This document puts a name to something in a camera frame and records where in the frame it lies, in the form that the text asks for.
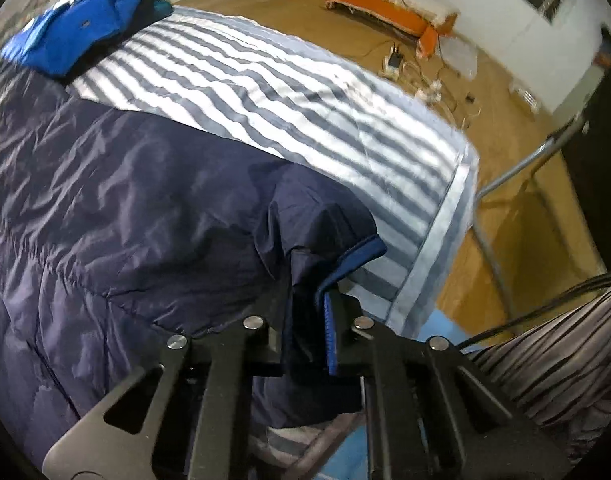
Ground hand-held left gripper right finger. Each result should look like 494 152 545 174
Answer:
321 287 573 480

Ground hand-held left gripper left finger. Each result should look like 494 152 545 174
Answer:
42 302 286 480

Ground navy puffer jacket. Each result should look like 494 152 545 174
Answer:
0 67 389 428

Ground person's striped pants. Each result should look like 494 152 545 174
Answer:
465 285 611 468

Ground grey striped blanket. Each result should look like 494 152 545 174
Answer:
66 5 481 466

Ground white power strip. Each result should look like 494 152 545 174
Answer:
383 44 407 77

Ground clear plastic sheet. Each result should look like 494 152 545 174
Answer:
439 35 479 80

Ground orange bench mattress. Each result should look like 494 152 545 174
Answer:
325 0 459 61

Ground blue jacket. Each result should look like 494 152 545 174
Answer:
0 0 175 78

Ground floral folded quilt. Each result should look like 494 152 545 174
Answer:
0 0 56 61

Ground grey metal frame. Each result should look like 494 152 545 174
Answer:
473 115 591 321

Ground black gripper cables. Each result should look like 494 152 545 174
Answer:
455 269 611 351

